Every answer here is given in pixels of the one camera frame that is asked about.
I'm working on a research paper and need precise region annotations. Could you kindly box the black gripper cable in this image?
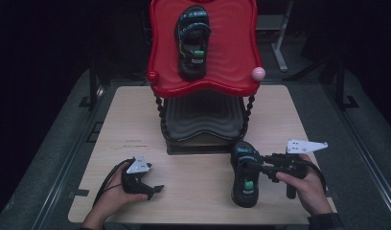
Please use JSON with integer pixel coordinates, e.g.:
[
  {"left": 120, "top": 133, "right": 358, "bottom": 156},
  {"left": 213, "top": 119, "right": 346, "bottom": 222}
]
[
  {"left": 298, "top": 158, "right": 328, "bottom": 196},
  {"left": 92, "top": 158, "right": 135, "bottom": 209}
]

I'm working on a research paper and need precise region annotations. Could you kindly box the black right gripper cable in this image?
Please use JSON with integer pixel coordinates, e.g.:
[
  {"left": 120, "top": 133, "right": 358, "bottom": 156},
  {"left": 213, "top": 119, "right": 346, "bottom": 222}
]
[{"left": 298, "top": 158, "right": 328, "bottom": 196}]

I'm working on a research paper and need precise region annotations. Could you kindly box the grey metal stand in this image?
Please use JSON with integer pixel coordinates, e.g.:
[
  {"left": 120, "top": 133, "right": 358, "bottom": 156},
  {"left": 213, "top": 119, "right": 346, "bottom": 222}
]
[{"left": 256, "top": 0, "right": 295, "bottom": 73}]

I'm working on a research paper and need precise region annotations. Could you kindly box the black sandal with teal straps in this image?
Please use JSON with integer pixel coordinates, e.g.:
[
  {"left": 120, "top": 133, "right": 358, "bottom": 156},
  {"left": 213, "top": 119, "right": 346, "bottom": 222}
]
[
  {"left": 230, "top": 140, "right": 265, "bottom": 209},
  {"left": 173, "top": 4, "right": 213, "bottom": 82}
]

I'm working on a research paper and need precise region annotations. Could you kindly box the person's right hand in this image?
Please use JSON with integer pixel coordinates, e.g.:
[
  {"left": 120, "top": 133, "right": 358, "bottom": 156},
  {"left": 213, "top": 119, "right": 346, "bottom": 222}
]
[{"left": 275, "top": 153, "right": 334, "bottom": 217}]

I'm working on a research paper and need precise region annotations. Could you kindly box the person's left hand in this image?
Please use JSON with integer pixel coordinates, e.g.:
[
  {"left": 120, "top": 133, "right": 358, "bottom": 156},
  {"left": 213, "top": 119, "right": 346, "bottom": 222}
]
[{"left": 91, "top": 162, "right": 150, "bottom": 222}]

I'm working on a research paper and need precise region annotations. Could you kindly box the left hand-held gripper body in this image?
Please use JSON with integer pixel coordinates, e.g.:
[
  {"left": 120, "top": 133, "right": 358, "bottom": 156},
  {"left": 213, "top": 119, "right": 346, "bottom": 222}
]
[{"left": 121, "top": 155, "right": 153, "bottom": 196}]

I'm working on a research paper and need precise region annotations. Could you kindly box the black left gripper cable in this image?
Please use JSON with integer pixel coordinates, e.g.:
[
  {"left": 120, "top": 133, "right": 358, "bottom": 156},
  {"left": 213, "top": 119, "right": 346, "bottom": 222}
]
[{"left": 92, "top": 158, "right": 135, "bottom": 209}]

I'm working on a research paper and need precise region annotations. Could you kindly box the black metal stand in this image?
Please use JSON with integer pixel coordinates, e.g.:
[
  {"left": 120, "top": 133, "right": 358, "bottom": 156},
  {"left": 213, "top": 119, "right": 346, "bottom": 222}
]
[
  {"left": 334, "top": 60, "right": 360, "bottom": 111},
  {"left": 78, "top": 61, "right": 105, "bottom": 111}
]

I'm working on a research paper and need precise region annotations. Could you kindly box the red and black shoe rack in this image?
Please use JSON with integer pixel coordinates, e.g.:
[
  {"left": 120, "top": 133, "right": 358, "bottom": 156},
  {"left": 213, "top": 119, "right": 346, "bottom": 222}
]
[{"left": 146, "top": 0, "right": 266, "bottom": 156}]

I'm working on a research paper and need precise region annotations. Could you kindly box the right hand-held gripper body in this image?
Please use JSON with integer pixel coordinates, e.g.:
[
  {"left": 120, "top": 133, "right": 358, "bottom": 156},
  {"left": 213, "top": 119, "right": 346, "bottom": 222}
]
[{"left": 262, "top": 138, "right": 329, "bottom": 200}]

